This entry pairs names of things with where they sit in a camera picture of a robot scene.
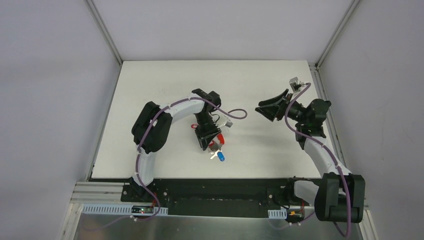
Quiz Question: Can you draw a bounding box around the blue key tag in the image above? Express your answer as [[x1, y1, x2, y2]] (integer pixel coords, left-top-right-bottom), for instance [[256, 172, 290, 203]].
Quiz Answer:
[[217, 152, 225, 162]]

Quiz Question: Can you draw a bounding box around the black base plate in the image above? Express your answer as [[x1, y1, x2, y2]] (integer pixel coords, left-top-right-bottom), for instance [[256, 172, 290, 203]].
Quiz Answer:
[[120, 177, 314, 218]]

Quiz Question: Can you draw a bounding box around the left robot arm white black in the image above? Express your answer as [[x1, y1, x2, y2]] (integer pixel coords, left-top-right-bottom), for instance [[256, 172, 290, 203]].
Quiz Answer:
[[129, 88, 221, 203]]

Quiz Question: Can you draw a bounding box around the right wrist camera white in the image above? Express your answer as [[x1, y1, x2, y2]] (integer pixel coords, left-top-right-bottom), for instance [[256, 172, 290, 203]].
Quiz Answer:
[[289, 77, 305, 94]]

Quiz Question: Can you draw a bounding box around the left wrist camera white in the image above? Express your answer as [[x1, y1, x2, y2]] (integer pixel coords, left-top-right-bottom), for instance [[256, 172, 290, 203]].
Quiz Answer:
[[216, 116, 233, 132]]

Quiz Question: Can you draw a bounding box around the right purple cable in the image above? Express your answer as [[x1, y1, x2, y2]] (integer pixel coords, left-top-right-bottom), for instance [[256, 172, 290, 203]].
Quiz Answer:
[[283, 82, 353, 239]]

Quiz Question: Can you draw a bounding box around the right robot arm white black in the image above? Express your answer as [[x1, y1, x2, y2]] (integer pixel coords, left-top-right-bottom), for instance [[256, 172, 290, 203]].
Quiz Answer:
[[255, 89, 366, 223]]

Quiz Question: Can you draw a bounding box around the silver DADA key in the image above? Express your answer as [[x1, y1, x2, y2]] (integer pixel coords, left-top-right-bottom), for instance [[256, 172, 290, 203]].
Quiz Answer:
[[210, 151, 219, 159]]

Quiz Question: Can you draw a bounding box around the purple cable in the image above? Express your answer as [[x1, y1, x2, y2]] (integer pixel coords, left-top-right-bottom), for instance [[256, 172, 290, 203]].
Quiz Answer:
[[135, 96, 248, 223], [283, 82, 353, 239]]

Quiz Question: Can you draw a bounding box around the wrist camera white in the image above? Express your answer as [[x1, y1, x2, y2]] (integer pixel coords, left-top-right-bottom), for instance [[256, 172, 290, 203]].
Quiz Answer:
[[216, 116, 233, 132], [289, 77, 305, 94]]

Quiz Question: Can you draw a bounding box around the key organizer with red handle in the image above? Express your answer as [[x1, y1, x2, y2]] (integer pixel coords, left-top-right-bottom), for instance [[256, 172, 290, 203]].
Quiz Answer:
[[207, 133, 225, 155]]

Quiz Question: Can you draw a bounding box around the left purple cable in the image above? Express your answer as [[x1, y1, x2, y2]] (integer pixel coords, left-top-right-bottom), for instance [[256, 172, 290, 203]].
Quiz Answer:
[[135, 96, 248, 223]]

